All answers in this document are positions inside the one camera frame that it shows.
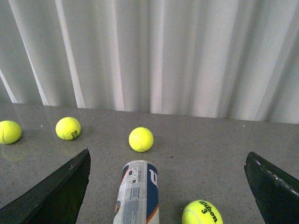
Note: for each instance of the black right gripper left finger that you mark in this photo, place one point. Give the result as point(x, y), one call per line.
point(56, 199)

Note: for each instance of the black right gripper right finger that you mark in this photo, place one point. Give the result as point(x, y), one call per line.
point(275, 191)

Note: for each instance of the Wilson tennis ball can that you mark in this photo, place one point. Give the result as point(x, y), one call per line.
point(137, 201)

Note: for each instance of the yellow tennis ball black print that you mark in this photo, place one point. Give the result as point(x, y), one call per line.
point(68, 128)

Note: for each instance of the tennis ball with Wilson 3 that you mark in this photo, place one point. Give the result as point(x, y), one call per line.
point(201, 212)

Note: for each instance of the yellow tennis ball curved seam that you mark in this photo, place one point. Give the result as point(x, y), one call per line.
point(10, 132)

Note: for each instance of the plain yellow tennis ball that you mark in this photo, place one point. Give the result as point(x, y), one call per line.
point(141, 139)

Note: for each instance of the white pleated curtain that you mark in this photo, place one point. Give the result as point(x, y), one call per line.
point(236, 59)

